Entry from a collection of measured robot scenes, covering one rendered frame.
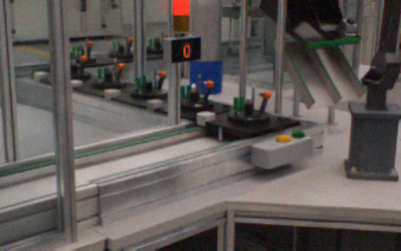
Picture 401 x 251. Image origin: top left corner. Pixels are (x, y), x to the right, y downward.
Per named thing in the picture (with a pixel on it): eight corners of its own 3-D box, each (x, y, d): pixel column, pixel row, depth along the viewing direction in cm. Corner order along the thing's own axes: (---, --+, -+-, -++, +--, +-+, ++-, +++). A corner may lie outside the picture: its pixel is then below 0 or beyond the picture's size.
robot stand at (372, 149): (398, 181, 197) (405, 114, 192) (347, 178, 199) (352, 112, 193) (391, 166, 211) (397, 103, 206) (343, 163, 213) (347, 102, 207)
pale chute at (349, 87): (359, 99, 246) (366, 92, 242) (333, 104, 239) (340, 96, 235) (323, 38, 256) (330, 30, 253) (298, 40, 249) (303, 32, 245)
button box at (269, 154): (312, 155, 207) (313, 135, 206) (269, 169, 193) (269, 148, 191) (295, 150, 212) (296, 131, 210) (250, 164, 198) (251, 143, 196)
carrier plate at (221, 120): (300, 126, 221) (300, 120, 221) (251, 139, 205) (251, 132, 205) (245, 114, 238) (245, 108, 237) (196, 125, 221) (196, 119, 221)
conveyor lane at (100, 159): (298, 152, 224) (300, 124, 221) (87, 218, 167) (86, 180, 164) (235, 135, 243) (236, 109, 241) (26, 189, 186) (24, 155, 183)
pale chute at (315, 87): (335, 105, 236) (342, 98, 232) (306, 110, 228) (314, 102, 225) (300, 41, 246) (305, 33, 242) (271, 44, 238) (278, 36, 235)
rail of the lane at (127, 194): (322, 153, 223) (324, 122, 220) (102, 226, 163) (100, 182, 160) (308, 149, 227) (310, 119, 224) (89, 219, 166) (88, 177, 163)
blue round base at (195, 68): (229, 92, 319) (230, 60, 315) (205, 96, 308) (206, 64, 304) (205, 87, 330) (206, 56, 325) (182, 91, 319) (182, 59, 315)
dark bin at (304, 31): (334, 47, 231) (342, 28, 227) (305, 50, 224) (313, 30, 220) (287, 6, 248) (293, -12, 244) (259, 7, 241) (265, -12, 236)
